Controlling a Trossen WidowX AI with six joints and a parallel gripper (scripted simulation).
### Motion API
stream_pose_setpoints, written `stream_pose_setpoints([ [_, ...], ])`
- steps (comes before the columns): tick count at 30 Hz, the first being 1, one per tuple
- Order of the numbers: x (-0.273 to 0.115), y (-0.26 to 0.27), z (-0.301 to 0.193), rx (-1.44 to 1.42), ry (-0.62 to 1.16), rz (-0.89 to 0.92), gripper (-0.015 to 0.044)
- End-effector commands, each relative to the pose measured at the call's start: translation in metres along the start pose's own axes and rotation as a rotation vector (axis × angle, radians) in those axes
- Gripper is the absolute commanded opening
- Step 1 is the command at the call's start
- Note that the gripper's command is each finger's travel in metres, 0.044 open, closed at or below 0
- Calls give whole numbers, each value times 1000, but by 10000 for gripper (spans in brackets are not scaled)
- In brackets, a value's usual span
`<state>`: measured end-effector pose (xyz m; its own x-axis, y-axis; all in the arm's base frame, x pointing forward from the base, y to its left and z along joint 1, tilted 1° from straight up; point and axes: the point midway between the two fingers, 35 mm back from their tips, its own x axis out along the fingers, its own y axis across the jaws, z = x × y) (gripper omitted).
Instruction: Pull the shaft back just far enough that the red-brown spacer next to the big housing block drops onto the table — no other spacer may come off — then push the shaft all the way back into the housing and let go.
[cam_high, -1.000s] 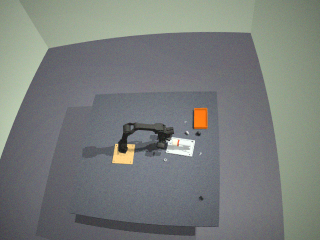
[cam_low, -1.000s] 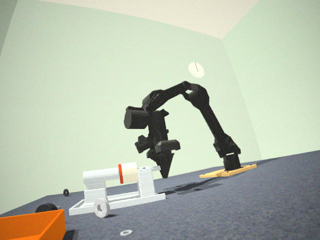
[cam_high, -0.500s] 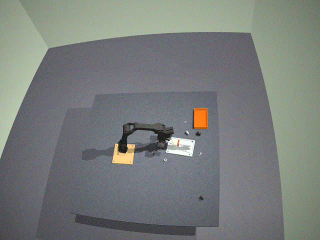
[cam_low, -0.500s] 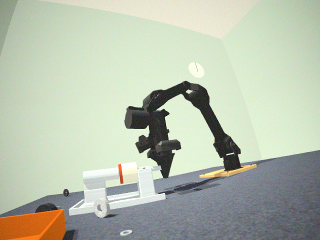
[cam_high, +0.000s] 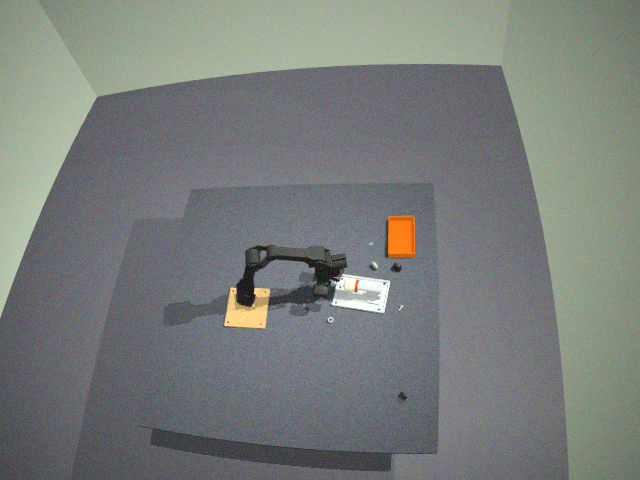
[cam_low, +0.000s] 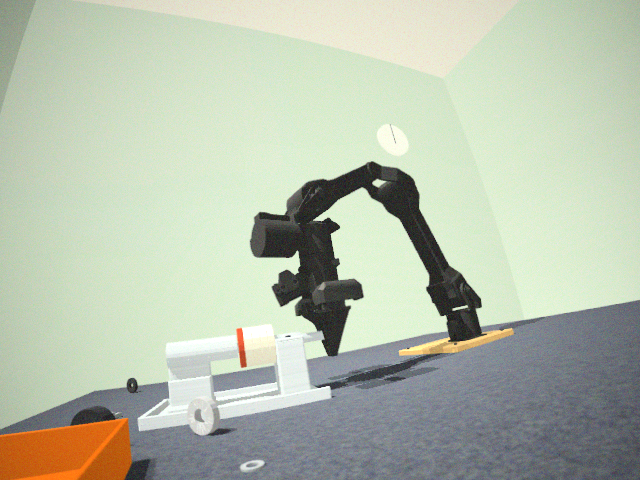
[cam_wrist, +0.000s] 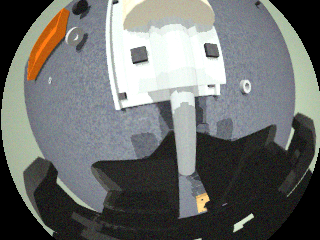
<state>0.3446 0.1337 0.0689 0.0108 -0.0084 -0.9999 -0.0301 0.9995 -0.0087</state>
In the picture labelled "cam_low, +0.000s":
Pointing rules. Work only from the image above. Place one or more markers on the small black ring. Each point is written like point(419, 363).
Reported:
point(129, 385)

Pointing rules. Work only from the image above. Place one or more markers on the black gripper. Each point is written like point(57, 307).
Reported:
point(327, 309)

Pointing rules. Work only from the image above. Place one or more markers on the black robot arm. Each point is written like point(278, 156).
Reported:
point(281, 236)

